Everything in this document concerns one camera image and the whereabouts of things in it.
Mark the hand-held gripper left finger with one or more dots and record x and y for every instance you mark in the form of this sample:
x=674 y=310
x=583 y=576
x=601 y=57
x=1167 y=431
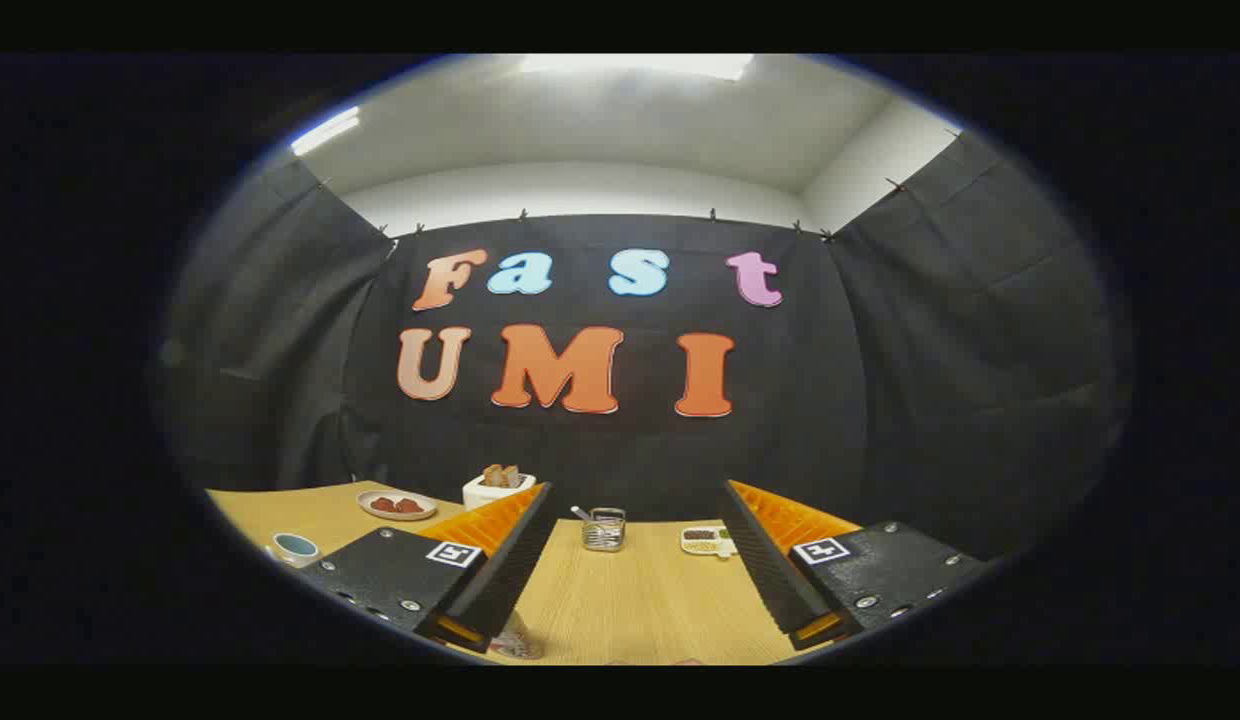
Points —
x=510 y=570

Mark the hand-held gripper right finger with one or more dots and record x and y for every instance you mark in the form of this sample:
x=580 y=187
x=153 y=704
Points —
x=765 y=570

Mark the silver juice bottle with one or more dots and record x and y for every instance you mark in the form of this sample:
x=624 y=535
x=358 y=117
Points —
x=518 y=640

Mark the white cup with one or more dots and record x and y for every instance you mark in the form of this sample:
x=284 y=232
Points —
x=295 y=552

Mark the white divided snack dish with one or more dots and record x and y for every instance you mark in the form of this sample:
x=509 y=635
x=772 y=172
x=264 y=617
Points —
x=700 y=542

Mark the white toaster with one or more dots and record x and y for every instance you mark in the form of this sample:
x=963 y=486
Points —
x=485 y=495

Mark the brown toast slice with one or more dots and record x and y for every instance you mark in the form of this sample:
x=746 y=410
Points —
x=491 y=475
x=510 y=475

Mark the red food piece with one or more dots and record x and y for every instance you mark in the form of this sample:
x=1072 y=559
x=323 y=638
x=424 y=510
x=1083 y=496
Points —
x=383 y=505
x=410 y=506

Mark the wooden table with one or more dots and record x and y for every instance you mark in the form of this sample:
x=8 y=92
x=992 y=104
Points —
x=630 y=600

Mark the white round plate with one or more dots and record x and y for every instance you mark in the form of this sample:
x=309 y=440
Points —
x=395 y=515

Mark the black backdrop cloth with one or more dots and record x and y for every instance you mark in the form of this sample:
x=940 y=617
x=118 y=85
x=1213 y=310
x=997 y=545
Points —
x=880 y=400

